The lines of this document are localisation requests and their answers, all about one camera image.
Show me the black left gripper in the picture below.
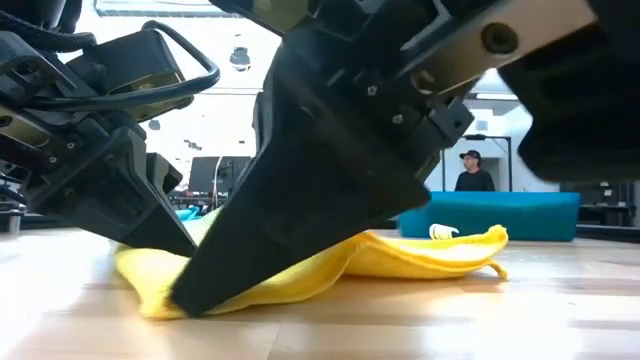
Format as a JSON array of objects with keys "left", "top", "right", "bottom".
[{"left": 0, "top": 30, "right": 199, "bottom": 259}]

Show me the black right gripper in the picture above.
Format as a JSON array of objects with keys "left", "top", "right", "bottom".
[{"left": 209, "top": 0, "right": 640, "bottom": 184}]

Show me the blue microfiber towel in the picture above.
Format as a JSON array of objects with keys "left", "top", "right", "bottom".
[{"left": 174, "top": 204, "right": 202, "bottom": 222}]

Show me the teal plastic bin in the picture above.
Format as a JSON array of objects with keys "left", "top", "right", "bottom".
[{"left": 398, "top": 191, "right": 582, "bottom": 243}]

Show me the yellow microfiber towel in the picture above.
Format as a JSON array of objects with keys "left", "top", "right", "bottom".
[{"left": 113, "top": 207, "right": 510, "bottom": 321}]

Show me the dark background monitor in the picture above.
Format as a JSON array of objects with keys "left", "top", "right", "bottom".
[{"left": 188, "top": 155, "right": 253, "bottom": 196}]

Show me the black shelf unit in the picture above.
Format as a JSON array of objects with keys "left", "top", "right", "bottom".
[{"left": 574, "top": 180, "right": 638, "bottom": 229}]

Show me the dark side desk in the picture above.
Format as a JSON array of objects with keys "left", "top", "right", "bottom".
[{"left": 0, "top": 210, "right": 56, "bottom": 234}]

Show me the person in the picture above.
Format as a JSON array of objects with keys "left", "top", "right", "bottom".
[{"left": 453, "top": 149, "right": 496, "bottom": 193}]

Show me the black gantry frame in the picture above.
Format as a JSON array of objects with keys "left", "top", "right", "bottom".
[{"left": 442, "top": 133, "right": 514, "bottom": 193}]

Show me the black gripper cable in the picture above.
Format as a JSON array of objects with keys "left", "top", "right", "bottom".
[{"left": 0, "top": 19, "right": 222, "bottom": 112}]

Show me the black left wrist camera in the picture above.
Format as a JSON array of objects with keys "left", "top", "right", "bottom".
[{"left": 66, "top": 28, "right": 196, "bottom": 124}]

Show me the black ceiling camera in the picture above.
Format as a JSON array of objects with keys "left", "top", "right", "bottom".
[{"left": 229, "top": 46, "right": 252, "bottom": 73}]

